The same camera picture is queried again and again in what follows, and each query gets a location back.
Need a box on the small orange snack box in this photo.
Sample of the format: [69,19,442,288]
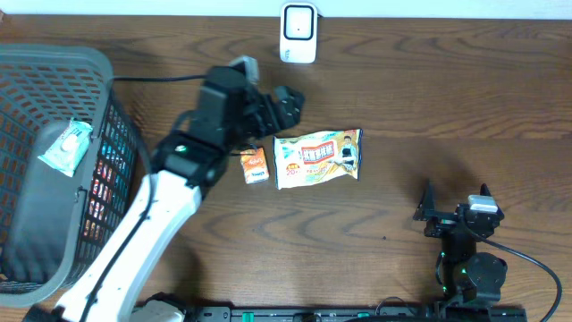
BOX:
[240,148,269,184]

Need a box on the large beige snack bag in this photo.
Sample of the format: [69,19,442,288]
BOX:
[273,129,363,190]

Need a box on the teal wet wipes pack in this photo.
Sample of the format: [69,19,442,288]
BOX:
[38,119,93,177]

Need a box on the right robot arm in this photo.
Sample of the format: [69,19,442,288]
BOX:
[413,183,508,318]

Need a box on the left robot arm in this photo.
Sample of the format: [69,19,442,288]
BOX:
[24,64,305,321]

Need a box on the white barcode scanner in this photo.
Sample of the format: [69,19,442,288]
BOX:
[279,2,318,64]

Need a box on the grey plastic shopping basket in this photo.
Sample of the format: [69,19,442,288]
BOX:
[1,44,137,308]

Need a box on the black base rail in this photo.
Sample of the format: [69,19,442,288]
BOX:
[133,292,528,322]

